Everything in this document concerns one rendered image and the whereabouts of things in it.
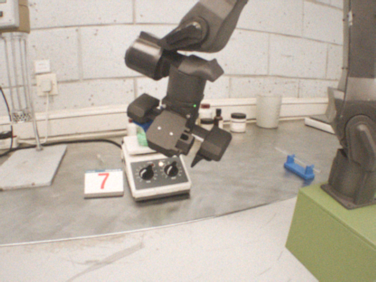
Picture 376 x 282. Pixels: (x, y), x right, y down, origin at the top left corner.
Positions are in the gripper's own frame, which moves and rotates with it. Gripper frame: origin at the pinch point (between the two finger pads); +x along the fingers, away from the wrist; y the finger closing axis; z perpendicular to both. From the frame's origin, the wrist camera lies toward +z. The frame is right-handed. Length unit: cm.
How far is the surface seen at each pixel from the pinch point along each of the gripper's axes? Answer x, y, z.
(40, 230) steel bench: 9.6, -13.2, 25.8
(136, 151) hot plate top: 8.3, -8.6, -0.2
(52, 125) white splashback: 34, -57, -9
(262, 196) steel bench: 8.3, 20.7, -5.0
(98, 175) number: 13.9, -14.3, 7.6
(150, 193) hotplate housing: 10.3, -0.7, 6.1
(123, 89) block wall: 26, -41, -36
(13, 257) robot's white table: 6.3, -11.5, 32.3
